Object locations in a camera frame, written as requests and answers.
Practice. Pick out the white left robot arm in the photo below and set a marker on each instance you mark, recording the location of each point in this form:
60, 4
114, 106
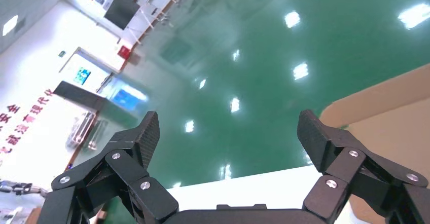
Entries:
16, 205

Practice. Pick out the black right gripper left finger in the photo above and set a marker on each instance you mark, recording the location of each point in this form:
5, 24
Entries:
124, 172

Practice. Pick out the red wall cabinet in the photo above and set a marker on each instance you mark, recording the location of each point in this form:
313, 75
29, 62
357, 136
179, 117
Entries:
124, 52

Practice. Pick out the dark screen on stand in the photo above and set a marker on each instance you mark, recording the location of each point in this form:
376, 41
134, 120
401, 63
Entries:
121, 11

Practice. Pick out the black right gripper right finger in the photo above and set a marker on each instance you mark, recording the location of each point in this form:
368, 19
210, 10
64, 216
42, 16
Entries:
346, 160

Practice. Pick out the cardboard storage box with lid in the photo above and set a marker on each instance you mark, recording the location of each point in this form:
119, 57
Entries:
386, 95

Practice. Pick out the black counter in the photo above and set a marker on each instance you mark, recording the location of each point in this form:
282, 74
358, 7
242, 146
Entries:
79, 95

